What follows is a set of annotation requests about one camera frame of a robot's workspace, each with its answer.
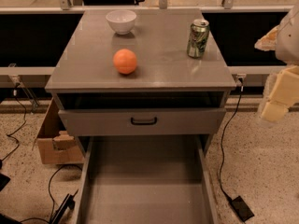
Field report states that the black floor cable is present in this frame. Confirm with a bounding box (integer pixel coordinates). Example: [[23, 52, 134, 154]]
[[18, 163, 83, 224]]

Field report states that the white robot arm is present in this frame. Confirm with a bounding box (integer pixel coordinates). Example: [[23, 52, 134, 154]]
[[254, 4, 299, 123]]

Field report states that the black cable left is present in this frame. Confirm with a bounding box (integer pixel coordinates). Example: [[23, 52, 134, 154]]
[[0, 83, 28, 163]]

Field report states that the cardboard box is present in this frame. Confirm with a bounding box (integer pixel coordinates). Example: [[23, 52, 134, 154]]
[[36, 100, 84, 164]]

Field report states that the grey top drawer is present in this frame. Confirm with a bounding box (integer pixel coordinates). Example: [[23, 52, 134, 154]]
[[59, 108, 226, 136]]

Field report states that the orange ball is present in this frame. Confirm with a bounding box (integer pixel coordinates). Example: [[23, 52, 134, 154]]
[[113, 49, 137, 75]]

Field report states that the black power adapter right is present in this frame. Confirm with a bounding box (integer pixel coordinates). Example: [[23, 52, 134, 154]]
[[230, 196, 254, 222]]

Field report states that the grey drawer cabinet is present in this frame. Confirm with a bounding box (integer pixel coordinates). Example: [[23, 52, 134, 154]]
[[46, 8, 235, 147]]

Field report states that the black device bottom left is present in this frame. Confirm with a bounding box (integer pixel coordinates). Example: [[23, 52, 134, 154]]
[[50, 194, 75, 224]]

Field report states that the green soda can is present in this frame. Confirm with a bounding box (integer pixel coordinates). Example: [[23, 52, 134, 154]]
[[187, 19, 209, 59]]

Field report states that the black cable right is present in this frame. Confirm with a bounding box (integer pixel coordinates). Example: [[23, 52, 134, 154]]
[[217, 83, 244, 201]]

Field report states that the metal railing frame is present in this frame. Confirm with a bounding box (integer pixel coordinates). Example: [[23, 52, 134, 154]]
[[0, 0, 299, 114]]

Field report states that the grey drawer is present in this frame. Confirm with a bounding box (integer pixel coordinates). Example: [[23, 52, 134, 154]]
[[59, 108, 226, 136], [73, 135, 220, 224]]

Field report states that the white bowl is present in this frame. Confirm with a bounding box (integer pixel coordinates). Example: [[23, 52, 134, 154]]
[[106, 9, 136, 35]]

